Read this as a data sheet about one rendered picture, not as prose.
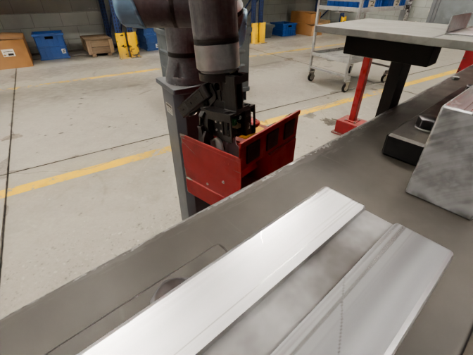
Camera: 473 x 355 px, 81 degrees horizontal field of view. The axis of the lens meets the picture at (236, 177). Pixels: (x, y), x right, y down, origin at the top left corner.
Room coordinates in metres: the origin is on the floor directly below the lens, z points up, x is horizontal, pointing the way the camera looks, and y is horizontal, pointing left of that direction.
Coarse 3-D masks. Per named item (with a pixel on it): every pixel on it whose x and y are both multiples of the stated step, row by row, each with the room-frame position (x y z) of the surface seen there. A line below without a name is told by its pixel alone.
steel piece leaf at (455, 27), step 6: (450, 18) 0.42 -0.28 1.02; (456, 18) 0.43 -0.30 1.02; (462, 18) 0.45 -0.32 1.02; (468, 18) 0.47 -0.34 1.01; (450, 24) 0.42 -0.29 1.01; (456, 24) 0.44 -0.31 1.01; (462, 24) 0.46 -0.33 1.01; (450, 30) 0.43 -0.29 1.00; (456, 30) 0.44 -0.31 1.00; (462, 30) 0.44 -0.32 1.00; (468, 30) 0.44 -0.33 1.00; (468, 36) 0.40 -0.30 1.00
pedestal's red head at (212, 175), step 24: (288, 120) 0.52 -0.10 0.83; (192, 144) 0.49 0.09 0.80; (240, 144) 0.41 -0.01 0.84; (264, 144) 0.47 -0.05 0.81; (288, 144) 0.53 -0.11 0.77; (192, 168) 0.49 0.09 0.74; (216, 168) 0.45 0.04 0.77; (240, 168) 0.41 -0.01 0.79; (264, 168) 0.49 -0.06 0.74; (192, 192) 0.50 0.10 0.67; (216, 192) 0.45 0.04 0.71
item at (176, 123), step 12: (168, 84) 0.97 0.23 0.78; (168, 96) 0.97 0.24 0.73; (180, 96) 0.93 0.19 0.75; (168, 108) 0.99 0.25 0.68; (168, 120) 1.01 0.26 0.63; (180, 120) 0.93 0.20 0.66; (192, 120) 0.94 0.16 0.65; (180, 132) 0.93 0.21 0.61; (192, 132) 0.93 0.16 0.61; (180, 144) 0.93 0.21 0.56; (180, 156) 0.94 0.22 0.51; (180, 168) 0.95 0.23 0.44; (180, 180) 0.97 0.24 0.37; (180, 192) 0.99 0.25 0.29; (180, 204) 1.01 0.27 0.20; (192, 204) 0.93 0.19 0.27; (204, 204) 0.95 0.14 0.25
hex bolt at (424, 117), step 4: (420, 116) 0.33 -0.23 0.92; (424, 116) 0.33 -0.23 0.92; (428, 116) 0.33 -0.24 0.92; (432, 116) 0.33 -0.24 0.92; (436, 116) 0.33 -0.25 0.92; (416, 120) 0.34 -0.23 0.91; (420, 120) 0.32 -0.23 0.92; (424, 120) 0.32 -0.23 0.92; (428, 120) 0.32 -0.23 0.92; (432, 120) 0.32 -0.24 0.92; (416, 124) 0.33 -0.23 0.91; (420, 124) 0.32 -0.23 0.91; (424, 124) 0.32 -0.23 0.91; (428, 124) 0.32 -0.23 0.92; (432, 124) 0.31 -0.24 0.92; (416, 128) 0.33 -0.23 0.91; (420, 128) 0.32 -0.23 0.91; (424, 128) 0.32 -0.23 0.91; (428, 128) 0.32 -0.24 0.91; (428, 132) 0.31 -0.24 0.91
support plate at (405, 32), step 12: (324, 24) 0.54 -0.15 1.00; (336, 24) 0.54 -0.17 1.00; (348, 24) 0.54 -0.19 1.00; (360, 24) 0.54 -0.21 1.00; (372, 24) 0.54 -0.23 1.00; (384, 24) 0.54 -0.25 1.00; (396, 24) 0.54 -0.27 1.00; (408, 24) 0.54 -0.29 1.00; (420, 24) 0.54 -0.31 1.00; (432, 24) 0.54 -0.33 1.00; (444, 24) 0.54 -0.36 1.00; (360, 36) 0.46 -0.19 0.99; (372, 36) 0.45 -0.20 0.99; (384, 36) 0.44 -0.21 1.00; (396, 36) 0.43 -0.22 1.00; (408, 36) 0.41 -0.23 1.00; (420, 36) 0.40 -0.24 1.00; (432, 36) 0.40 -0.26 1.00; (444, 36) 0.40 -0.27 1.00; (456, 36) 0.40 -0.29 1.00; (456, 48) 0.37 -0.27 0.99; (468, 48) 0.36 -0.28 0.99
